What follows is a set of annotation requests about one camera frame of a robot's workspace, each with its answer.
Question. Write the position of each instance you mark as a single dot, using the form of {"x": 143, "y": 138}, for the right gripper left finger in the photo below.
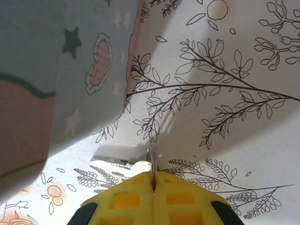
{"x": 122, "y": 206}

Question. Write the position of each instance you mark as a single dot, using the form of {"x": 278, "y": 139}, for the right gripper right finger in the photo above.
{"x": 187, "y": 206}

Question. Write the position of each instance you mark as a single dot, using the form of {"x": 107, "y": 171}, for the light blue cartoon tin box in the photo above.
{"x": 58, "y": 70}

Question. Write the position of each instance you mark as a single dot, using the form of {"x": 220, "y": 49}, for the floral tablecloth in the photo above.
{"x": 211, "y": 140}

